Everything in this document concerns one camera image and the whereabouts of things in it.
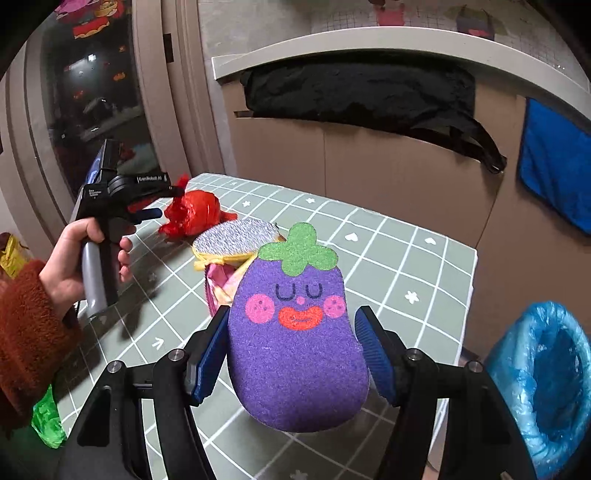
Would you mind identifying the person's left hand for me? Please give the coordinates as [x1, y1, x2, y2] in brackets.
[39, 217, 133, 320]

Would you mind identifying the blue towel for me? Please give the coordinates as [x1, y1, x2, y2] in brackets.
[516, 97, 591, 236]

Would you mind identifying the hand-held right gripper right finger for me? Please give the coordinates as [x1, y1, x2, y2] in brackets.
[355, 305, 539, 480]

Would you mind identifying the festive window sticker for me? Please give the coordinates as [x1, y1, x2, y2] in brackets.
[55, 0, 132, 40]

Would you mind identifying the black hanging bag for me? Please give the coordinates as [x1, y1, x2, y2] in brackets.
[240, 65, 509, 175]

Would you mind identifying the yellow silver scouring sponge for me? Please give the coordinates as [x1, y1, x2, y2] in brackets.
[191, 219, 287, 273]

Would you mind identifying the white bin blue liner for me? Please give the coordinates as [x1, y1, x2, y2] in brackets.
[485, 302, 591, 480]

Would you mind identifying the red plastic bag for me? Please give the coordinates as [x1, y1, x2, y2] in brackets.
[159, 174, 238, 240]

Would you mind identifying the green checked tablecloth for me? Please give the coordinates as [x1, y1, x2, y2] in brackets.
[55, 173, 478, 480]

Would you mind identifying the yellow plastic bag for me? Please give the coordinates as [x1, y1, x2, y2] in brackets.
[0, 232, 28, 278]

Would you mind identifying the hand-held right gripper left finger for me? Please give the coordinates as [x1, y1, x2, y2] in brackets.
[55, 305, 232, 480]

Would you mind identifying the cartoon couple wall sticker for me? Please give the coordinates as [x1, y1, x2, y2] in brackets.
[369, 0, 509, 40]

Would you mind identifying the purple eggplant sponge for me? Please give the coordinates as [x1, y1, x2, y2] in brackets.
[228, 223, 370, 433]

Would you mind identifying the green plastic bag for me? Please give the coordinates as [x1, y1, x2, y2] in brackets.
[31, 385, 68, 449]

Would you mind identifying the pink yellow snack wrapper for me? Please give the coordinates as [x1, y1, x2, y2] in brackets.
[203, 261, 245, 319]

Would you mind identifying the grey kitchen countertop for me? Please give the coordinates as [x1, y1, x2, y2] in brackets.
[211, 30, 591, 100]

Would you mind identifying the beige door frame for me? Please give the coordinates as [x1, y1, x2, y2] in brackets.
[0, 0, 241, 259]

